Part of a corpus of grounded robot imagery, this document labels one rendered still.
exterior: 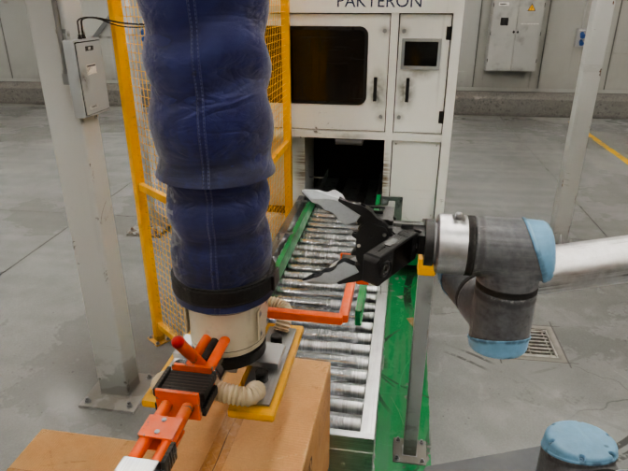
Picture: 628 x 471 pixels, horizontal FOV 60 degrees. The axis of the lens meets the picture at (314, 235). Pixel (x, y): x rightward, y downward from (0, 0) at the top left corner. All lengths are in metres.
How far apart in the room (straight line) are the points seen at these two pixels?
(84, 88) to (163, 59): 1.45
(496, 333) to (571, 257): 0.25
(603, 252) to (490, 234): 0.32
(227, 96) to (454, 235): 0.46
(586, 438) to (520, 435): 1.55
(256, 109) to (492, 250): 0.49
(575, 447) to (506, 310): 0.59
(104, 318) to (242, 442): 1.60
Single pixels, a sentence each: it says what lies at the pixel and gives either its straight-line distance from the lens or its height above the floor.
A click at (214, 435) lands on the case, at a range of 1.43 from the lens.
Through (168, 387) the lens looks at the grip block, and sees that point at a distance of 1.07.
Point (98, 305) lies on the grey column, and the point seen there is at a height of 0.56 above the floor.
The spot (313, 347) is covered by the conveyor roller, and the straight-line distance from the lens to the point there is 2.41.
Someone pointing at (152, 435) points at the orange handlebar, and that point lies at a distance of 0.99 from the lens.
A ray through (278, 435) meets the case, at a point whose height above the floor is 0.94.
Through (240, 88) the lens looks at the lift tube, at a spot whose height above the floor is 1.77.
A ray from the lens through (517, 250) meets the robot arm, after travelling 0.81.
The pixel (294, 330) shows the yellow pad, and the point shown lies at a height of 1.14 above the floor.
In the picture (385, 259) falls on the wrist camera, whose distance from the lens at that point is 0.74.
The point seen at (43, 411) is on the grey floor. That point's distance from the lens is 3.21.
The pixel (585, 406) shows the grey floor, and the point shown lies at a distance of 3.24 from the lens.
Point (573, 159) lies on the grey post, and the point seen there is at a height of 0.82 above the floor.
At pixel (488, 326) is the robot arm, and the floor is 1.47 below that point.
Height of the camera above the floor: 1.92
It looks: 24 degrees down
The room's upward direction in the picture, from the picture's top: straight up
